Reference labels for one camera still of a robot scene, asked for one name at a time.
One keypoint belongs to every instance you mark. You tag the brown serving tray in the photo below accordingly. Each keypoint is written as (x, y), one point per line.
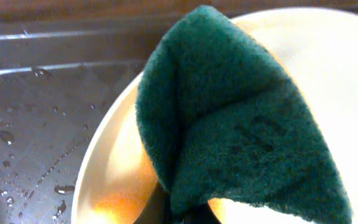
(57, 81)

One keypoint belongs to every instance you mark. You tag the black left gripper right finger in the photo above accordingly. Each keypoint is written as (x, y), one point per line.
(201, 214)

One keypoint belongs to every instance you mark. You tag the cream plate top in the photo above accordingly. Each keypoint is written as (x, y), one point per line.
(319, 49)

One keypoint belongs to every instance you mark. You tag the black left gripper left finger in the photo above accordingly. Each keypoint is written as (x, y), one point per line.
(157, 209)

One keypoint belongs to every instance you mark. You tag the green yellow sponge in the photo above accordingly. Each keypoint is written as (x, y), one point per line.
(219, 117)

